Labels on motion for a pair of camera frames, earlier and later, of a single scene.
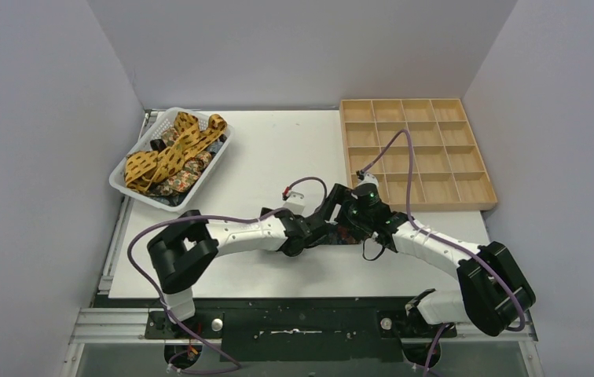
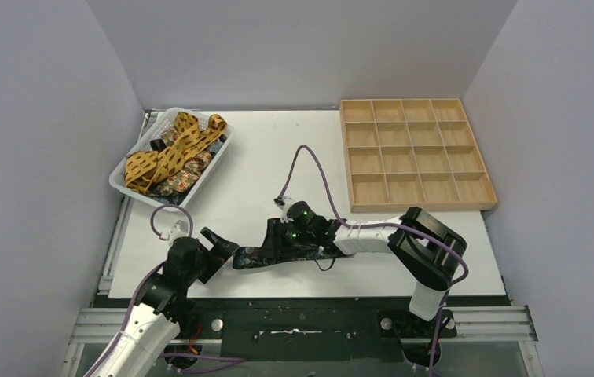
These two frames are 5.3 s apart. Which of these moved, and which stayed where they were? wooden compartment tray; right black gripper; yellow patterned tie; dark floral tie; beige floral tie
Moved: right black gripper; dark floral tie
Stayed: beige floral tie; yellow patterned tie; wooden compartment tray
